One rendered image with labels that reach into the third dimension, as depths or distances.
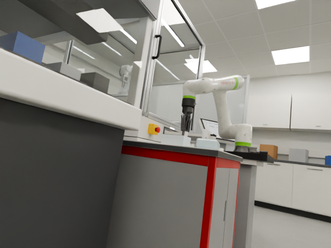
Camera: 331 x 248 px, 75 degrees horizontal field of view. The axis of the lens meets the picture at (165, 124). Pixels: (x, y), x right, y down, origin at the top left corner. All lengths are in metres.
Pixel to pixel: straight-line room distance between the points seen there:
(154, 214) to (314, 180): 3.67
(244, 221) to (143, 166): 0.98
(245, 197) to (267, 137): 3.59
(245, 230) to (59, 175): 1.37
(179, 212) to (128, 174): 0.32
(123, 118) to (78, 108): 0.22
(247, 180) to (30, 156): 1.43
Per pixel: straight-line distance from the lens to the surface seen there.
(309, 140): 5.21
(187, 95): 1.50
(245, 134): 1.85
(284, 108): 4.99
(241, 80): 1.80
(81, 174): 0.89
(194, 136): 1.60
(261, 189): 4.54
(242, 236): 1.83
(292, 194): 4.49
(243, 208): 1.79
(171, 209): 1.02
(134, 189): 1.12
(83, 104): 0.77
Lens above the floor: 0.71
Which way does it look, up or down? 8 degrees up
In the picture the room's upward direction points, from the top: 8 degrees clockwise
